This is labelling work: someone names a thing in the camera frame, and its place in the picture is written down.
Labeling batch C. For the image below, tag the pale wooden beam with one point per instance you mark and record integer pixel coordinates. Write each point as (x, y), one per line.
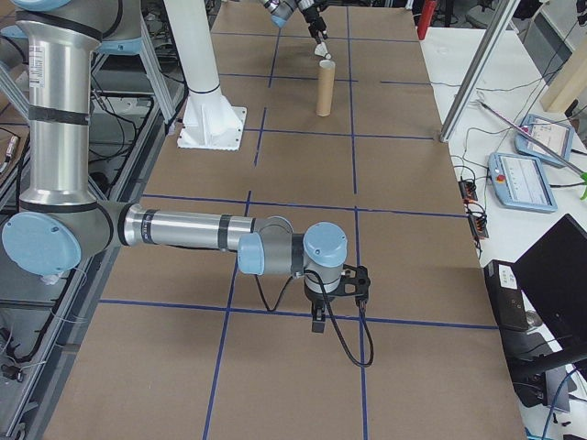
(564, 87)

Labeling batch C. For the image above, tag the black laptop screen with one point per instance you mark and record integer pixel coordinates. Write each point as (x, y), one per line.
(559, 275)

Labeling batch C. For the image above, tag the aluminium frame post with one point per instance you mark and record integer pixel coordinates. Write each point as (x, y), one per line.
(477, 69)

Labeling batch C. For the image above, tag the white pedestal column with plate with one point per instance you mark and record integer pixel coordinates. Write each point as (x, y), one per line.
(202, 55)

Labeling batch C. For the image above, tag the red tube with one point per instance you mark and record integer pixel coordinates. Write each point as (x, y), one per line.
(425, 18)

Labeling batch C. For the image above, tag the black box with white label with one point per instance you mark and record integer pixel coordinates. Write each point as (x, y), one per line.
(504, 302)

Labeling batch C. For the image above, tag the blue teach pendant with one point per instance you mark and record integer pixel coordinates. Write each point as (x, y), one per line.
(523, 183)
(546, 135)

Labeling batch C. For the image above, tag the brown cardboard tube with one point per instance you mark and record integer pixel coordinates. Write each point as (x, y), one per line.
(324, 91)

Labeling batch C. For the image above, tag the V-shaped metal bar frame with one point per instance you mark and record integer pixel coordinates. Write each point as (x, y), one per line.
(73, 316)

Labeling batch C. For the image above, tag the white feather shuttlecock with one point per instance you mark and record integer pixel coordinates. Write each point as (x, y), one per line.
(323, 51)

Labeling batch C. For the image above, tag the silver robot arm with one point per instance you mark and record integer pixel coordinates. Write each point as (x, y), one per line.
(59, 114)
(280, 17)

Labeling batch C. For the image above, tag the black monitor stand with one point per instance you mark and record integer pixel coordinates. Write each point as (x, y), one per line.
(546, 362)

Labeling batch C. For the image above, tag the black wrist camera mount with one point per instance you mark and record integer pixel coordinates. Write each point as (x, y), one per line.
(360, 277)

